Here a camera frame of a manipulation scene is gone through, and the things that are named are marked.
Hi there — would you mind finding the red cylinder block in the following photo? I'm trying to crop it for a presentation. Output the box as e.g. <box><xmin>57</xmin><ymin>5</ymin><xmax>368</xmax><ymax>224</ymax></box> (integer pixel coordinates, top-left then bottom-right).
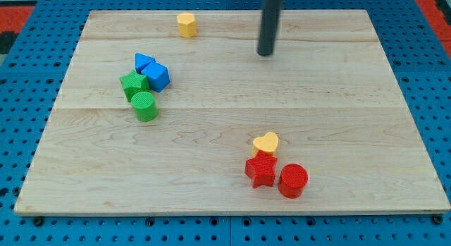
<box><xmin>278</xmin><ymin>164</ymin><xmax>309</xmax><ymax>199</ymax></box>

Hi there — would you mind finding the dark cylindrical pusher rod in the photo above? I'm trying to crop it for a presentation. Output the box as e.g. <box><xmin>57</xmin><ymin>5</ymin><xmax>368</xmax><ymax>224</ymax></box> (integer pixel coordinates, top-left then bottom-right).
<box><xmin>257</xmin><ymin>0</ymin><xmax>283</xmax><ymax>56</ymax></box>

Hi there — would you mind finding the yellow hexagon block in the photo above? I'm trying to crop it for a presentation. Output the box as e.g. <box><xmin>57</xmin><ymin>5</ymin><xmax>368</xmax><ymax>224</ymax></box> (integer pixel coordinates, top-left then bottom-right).
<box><xmin>177</xmin><ymin>13</ymin><xmax>197</xmax><ymax>38</ymax></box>

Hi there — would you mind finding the blue cube block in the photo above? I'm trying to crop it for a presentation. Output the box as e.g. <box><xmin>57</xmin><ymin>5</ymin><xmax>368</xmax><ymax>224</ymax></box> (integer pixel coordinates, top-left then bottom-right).
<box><xmin>141</xmin><ymin>62</ymin><xmax>170</xmax><ymax>92</ymax></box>

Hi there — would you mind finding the blue triangle block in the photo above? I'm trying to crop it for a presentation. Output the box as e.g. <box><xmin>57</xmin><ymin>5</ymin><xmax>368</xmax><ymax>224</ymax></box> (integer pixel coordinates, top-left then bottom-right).
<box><xmin>135</xmin><ymin>53</ymin><xmax>155</xmax><ymax>73</ymax></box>

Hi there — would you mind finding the yellow heart block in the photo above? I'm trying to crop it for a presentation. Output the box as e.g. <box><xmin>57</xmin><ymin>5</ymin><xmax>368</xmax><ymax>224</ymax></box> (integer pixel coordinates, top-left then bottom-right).
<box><xmin>252</xmin><ymin>132</ymin><xmax>278</xmax><ymax>156</ymax></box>

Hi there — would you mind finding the green star block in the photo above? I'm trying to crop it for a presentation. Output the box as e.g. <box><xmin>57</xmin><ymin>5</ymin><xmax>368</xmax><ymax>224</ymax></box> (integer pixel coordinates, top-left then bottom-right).
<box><xmin>119</xmin><ymin>70</ymin><xmax>150</xmax><ymax>102</ymax></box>

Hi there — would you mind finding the red star block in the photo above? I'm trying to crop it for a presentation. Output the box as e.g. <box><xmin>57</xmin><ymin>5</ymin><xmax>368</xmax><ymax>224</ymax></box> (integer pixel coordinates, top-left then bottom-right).
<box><xmin>245</xmin><ymin>151</ymin><xmax>278</xmax><ymax>188</ymax></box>

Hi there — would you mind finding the wooden board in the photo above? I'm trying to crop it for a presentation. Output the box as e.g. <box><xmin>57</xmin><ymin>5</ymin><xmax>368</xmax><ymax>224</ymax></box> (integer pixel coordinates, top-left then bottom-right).
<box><xmin>15</xmin><ymin>10</ymin><xmax>450</xmax><ymax>216</ymax></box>

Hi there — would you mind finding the green cylinder block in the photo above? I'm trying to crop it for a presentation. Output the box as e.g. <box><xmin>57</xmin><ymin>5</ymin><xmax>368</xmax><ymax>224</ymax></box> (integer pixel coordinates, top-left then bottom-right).
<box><xmin>131</xmin><ymin>92</ymin><xmax>158</xmax><ymax>122</ymax></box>

